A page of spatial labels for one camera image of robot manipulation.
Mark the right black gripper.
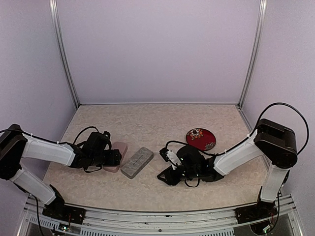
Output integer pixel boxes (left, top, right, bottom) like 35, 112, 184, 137
157, 164, 199, 185

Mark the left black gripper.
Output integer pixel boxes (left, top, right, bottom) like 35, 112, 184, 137
90, 148, 121, 166

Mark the pink glasses case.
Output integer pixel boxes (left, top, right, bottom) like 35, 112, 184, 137
103, 142, 128, 173

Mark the grey glasses case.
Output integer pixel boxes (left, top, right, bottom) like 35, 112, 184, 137
121, 147, 154, 179

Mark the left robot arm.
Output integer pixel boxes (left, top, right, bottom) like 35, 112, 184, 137
0, 124, 122, 222

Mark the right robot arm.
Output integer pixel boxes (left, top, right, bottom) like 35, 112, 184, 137
157, 118, 298, 224

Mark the red floral plate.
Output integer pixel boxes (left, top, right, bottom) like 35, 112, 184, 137
186, 128, 217, 151

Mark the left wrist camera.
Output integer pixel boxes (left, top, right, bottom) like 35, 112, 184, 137
103, 131, 111, 140

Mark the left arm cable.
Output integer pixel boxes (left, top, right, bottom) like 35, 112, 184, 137
0, 126, 99, 146

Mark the front aluminium rail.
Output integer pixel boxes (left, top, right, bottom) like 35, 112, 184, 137
16, 195, 305, 236

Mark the left aluminium frame post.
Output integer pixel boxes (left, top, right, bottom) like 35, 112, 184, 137
49, 0, 81, 110

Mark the aluminium frame post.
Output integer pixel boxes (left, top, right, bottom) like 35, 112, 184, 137
49, 0, 81, 110
238, 0, 268, 110

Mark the right aluminium frame post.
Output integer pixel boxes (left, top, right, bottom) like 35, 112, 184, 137
238, 0, 268, 110

